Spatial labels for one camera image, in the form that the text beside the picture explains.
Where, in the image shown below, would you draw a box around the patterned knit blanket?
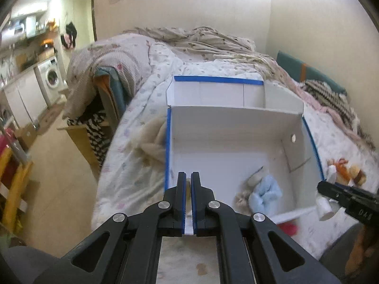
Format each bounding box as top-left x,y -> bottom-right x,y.
303,80 -> 376,150

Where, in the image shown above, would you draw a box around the white washing machine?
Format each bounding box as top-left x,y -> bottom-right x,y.
34,56 -> 64,106

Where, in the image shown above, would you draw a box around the brown plush toy with tag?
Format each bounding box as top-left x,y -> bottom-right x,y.
247,170 -> 268,187

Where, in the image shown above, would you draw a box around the cream fluffy blanket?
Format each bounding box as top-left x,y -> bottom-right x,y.
130,115 -> 168,167

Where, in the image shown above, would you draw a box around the beige floral quilt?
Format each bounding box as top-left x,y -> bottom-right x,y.
63,26 -> 298,119

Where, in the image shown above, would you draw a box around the cardboard box on floor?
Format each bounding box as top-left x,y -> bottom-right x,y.
13,123 -> 39,152

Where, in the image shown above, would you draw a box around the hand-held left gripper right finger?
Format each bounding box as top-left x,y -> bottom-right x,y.
191,172 -> 342,284

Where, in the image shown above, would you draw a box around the brown door mat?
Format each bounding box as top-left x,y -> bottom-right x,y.
37,102 -> 67,135

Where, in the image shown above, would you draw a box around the light blue plush toy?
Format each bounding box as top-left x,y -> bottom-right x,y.
248,174 -> 283,212

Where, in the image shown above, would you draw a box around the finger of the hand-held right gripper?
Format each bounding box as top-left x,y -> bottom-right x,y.
316,181 -> 352,206

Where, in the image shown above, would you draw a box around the person's grey trouser leg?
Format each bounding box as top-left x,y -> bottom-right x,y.
0,245 -> 64,284

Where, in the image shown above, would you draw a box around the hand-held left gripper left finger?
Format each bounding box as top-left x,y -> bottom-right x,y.
36,172 -> 187,284

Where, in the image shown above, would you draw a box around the black white striped cloth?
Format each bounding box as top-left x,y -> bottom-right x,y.
68,112 -> 109,167

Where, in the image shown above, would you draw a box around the orange sushi plush toy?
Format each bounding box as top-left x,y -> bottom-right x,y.
327,158 -> 352,184

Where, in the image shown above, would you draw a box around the teal and orange cushion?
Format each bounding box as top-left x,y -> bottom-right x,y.
94,67 -> 130,119

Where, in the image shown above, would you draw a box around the yellow wooden shelf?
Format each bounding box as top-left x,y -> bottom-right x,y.
0,146 -> 35,235

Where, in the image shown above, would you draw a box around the white lower kitchen cabinet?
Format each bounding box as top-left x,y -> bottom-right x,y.
2,72 -> 48,128

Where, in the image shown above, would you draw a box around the blue cardboard box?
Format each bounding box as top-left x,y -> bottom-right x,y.
164,75 -> 329,235

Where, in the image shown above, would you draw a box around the person's right hand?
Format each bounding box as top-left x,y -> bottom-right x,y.
348,223 -> 379,275

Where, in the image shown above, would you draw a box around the dark brown door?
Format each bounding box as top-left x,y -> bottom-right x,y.
90,0 -> 97,42

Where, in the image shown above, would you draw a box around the pink hanging garment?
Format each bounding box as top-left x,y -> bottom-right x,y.
60,34 -> 75,49

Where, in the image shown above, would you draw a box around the teal headboard cushion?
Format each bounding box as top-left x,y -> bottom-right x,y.
276,50 -> 347,96

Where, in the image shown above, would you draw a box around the red heart plush toy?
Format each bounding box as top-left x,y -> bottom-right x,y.
278,222 -> 300,237

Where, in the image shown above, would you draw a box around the brown sushi plush toy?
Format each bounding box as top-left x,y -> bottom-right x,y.
348,166 -> 368,187

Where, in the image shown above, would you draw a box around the pink blanket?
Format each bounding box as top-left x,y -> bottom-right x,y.
263,55 -> 357,132

